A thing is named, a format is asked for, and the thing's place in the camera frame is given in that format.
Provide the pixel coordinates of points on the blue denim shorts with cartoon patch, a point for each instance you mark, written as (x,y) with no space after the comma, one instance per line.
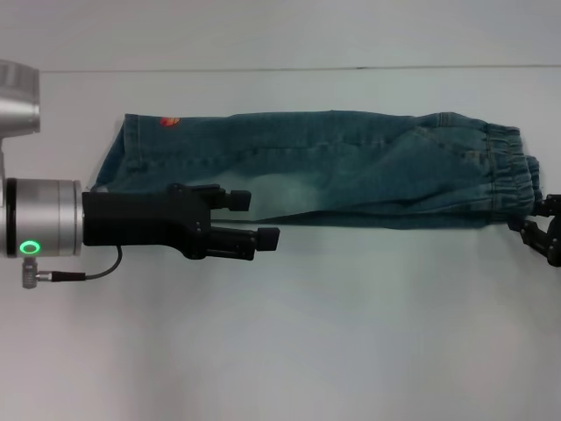
(333,166)

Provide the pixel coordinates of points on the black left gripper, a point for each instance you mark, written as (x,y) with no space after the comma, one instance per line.
(144,219)

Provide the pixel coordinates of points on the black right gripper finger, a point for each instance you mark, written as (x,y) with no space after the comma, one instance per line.
(541,241)
(550,206)

